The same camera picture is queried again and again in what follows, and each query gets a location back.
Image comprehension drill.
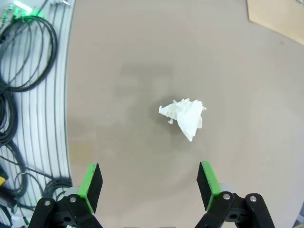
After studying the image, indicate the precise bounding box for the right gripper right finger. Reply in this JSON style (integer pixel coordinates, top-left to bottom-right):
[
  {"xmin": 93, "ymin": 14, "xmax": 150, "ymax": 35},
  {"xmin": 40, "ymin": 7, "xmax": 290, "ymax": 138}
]
[{"xmin": 194, "ymin": 161, "xmax": 276, "ymax": 228}]

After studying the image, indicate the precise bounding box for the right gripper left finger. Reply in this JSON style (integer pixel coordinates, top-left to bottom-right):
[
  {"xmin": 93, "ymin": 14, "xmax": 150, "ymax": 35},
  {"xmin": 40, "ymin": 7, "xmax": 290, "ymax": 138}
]
[{"xmin": 28, "ymin": 162, "xmax": 104, "ymax": 228}]

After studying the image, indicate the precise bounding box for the white paper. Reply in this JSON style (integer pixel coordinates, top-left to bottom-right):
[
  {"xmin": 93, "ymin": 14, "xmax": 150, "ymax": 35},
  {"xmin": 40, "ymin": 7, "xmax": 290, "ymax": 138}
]
[{"xmin": 158, "ymin": 98, "xmax": 208, "ymax": 143}]

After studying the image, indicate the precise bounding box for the spiral notebook with brown cover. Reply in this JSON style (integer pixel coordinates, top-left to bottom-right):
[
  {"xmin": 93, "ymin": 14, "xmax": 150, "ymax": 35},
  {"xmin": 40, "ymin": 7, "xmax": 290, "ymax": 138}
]
[{"xmin": 246, "ymin": 0, "xmax": 304, "ymax": 46}]

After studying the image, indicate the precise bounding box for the white slotted base plate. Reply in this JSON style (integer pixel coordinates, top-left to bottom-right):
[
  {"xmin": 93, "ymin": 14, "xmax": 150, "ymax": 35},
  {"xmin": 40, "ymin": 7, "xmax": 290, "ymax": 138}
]
[{"xmin": 0, "ymin": 0, "xmax": 77, "ymax": 228}]

